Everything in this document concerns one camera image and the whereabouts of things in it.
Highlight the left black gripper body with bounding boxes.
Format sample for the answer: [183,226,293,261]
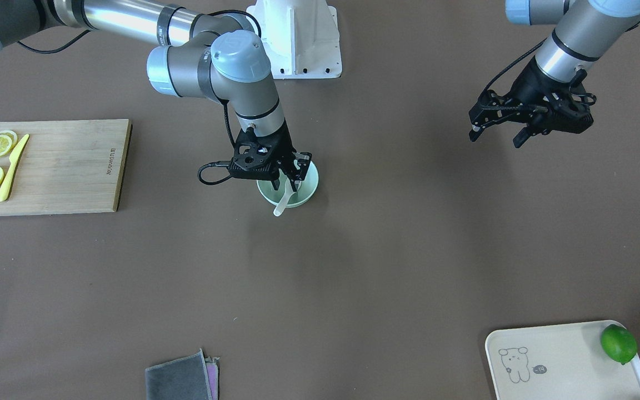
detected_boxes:
[512,57,587,119]

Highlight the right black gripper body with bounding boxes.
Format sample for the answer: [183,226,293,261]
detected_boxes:
[253,121,298,176]

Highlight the white ceramic spoon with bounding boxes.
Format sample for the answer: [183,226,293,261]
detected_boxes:
[273,180,295,216]

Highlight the light green bowl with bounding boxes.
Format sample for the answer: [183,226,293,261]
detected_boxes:
[257,158,319,209]

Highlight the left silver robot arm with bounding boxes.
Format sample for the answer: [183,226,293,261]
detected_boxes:
[469,1,640,148]

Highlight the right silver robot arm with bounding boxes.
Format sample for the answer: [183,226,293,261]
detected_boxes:
[0,1,312,191]

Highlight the bamboo cutting board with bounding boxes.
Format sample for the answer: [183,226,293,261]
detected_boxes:
[0,119,132,216]

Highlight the folded grey cloth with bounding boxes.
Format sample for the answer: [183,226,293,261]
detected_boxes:
[145,349,220,399]

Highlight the green lime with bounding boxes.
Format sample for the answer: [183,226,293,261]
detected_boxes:
[600,324,638,365]

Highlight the beige serving tray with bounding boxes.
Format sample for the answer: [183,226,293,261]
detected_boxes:
[484,321,640,399]

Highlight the yellow plastic knife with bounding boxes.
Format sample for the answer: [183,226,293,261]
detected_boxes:
[0,134,30,202]

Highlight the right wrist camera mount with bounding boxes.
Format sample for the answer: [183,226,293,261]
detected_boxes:
[197,128,271,186]

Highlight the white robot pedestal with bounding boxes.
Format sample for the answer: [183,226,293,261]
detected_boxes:
[246,1,343,79]

